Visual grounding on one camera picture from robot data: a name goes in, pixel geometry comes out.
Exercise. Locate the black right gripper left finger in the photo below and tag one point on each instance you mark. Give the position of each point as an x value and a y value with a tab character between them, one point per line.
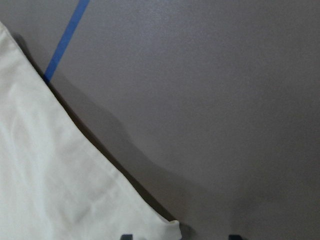
126	237

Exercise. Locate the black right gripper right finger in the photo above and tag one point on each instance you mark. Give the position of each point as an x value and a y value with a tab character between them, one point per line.
234	237

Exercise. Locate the beige long-sleeve graphic shirt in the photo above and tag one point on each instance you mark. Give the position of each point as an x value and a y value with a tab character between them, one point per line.
54	183

